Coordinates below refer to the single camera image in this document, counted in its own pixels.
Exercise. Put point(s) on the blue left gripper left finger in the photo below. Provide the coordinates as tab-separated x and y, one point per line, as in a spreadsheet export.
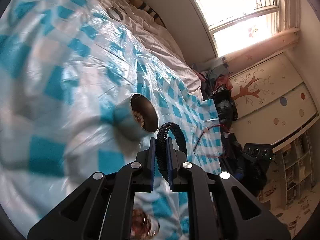
152	156

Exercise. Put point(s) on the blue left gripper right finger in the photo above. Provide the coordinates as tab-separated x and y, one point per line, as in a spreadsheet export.
169	161

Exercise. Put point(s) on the black woven bangle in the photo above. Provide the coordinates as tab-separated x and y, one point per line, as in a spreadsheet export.
162	149

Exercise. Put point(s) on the round silver metal tin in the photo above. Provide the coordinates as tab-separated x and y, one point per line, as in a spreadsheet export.
135	117

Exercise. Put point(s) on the white bookshelf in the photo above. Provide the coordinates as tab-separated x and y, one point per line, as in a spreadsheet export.
294	169

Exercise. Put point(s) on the white decorated wardrobe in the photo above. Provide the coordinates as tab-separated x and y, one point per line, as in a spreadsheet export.
274	104

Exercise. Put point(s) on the pile of clothes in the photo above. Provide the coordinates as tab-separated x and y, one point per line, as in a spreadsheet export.
215	84

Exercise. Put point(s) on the white grid bed sheet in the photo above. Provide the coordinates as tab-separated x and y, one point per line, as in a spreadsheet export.
157	40

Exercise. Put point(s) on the blue white checkered plastic sheet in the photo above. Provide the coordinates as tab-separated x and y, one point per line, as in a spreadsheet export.
65	65

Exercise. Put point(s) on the round silver tin lid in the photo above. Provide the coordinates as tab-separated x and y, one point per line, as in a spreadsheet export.
115	14

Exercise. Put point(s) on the striped plush toy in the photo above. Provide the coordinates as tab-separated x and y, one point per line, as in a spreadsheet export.
139	4

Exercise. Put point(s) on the window with white frame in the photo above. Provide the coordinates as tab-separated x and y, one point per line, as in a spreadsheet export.
237	24

